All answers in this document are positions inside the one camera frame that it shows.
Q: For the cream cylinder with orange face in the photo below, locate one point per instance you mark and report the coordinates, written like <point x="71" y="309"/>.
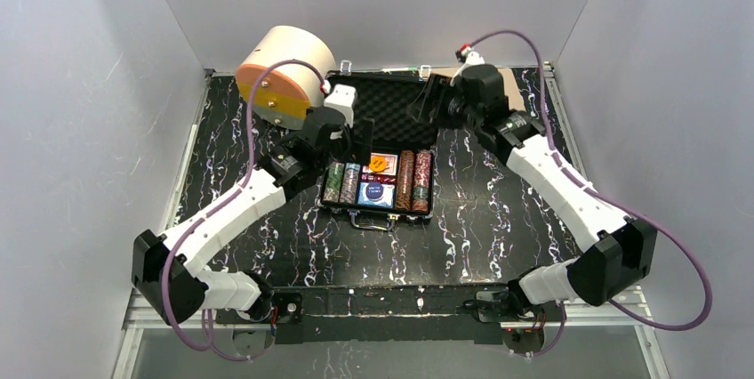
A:
<point x="285" y="95"/>

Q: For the blue green chip stack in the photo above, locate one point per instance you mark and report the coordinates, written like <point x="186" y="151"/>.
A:
<point x="420" y="199"/>

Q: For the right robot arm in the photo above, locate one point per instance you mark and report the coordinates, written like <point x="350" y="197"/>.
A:
<point x="617" y="247"/>

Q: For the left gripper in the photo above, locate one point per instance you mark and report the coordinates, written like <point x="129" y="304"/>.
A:
<point x="351" y="139"/>

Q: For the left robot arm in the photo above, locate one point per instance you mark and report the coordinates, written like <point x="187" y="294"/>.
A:
<point x="170" y="269"/>

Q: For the dark green chip stack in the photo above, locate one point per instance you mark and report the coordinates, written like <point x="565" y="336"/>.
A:
<point x="333" y="182"/>

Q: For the blue small blind button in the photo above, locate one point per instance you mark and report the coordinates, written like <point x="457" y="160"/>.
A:
<point x="374" y="190"/>

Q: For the red white chip stack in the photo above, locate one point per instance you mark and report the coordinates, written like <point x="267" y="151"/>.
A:
<point x="422" y="168"/>

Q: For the red playing card deck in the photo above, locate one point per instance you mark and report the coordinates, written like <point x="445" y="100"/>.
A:
<point x="392" y="168"/>

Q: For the blue playing card deck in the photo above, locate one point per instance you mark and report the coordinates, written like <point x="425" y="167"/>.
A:
<point x="387" y="200"/>

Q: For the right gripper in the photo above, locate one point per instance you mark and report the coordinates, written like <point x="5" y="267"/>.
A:
<point x="444" y="104"/>

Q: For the black poker set case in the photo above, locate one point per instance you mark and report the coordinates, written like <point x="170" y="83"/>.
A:
<point x="384" y="95"/>

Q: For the orange black chip stack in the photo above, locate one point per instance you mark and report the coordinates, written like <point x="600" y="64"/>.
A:
<point x="404" y="180"/>

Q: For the yellow big blind button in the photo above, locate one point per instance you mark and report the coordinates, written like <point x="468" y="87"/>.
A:
<point x="378" y="163"/>

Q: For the tan flat board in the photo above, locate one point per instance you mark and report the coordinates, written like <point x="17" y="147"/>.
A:
<point x="511" y="89"/>

